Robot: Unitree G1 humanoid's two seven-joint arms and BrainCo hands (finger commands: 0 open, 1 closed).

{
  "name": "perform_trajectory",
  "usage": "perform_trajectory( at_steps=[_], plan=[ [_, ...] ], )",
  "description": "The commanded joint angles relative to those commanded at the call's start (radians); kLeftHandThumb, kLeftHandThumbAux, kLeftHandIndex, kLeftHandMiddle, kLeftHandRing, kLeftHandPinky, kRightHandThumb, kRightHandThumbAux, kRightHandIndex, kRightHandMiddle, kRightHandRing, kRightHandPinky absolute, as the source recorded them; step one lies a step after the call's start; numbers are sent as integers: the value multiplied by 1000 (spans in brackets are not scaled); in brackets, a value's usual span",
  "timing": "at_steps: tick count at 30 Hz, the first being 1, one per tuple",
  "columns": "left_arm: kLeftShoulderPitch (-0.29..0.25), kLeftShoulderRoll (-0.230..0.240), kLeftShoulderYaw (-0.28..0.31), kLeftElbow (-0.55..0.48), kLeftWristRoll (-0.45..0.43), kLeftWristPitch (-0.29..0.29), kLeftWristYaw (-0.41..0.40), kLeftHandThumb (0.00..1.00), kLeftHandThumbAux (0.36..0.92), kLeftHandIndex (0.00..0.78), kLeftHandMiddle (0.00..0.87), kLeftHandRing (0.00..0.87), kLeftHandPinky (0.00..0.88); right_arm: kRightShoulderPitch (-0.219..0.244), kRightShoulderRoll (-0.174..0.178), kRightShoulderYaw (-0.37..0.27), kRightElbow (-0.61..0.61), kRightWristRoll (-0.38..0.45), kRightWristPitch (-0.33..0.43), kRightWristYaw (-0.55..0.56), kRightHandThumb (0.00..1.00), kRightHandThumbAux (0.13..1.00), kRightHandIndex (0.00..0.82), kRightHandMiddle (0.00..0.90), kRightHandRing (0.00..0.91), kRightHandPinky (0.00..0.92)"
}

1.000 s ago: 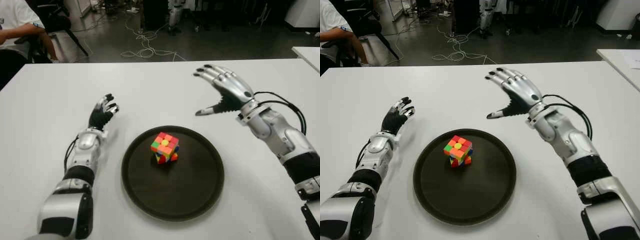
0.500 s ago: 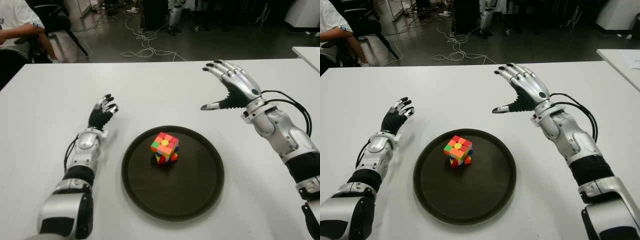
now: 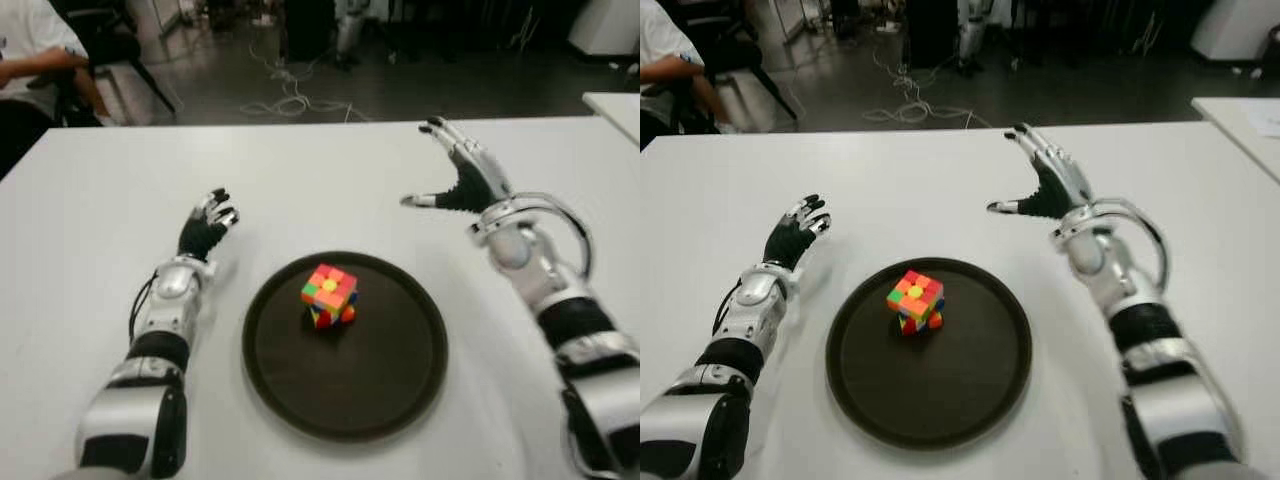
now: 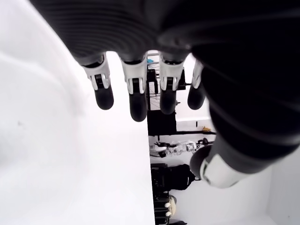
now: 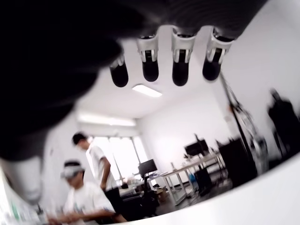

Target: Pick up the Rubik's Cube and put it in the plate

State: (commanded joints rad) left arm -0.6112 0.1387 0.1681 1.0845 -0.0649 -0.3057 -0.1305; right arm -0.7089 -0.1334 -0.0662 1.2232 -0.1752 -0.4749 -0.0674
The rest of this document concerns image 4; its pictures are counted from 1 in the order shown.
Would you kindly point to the black cabinet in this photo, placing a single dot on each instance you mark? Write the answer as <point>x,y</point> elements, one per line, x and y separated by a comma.
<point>161,123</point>

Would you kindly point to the beige plush toy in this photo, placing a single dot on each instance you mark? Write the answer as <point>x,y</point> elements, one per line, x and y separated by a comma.
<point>171,206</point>

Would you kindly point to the black backpack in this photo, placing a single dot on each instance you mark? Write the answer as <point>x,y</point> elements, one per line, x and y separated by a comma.
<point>172,177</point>

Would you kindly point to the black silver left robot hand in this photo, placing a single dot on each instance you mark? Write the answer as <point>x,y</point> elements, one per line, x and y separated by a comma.
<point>234,70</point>

